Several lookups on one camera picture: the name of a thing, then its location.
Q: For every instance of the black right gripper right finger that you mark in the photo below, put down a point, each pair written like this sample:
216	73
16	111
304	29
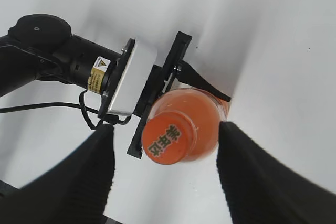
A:
260	189

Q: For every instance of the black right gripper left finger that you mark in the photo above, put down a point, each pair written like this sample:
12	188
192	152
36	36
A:
74	191

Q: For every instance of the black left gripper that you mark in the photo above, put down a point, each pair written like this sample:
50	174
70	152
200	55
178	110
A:
160	81

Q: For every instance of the orange soda plastic bottle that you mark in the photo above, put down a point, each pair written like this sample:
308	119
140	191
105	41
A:
204	110

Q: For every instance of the orange bottle cap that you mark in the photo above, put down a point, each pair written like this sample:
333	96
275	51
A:
168	138

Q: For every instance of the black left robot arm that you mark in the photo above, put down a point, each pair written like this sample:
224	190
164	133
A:
42	47

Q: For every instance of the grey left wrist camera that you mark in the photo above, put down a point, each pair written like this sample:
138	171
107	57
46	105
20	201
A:
128	79

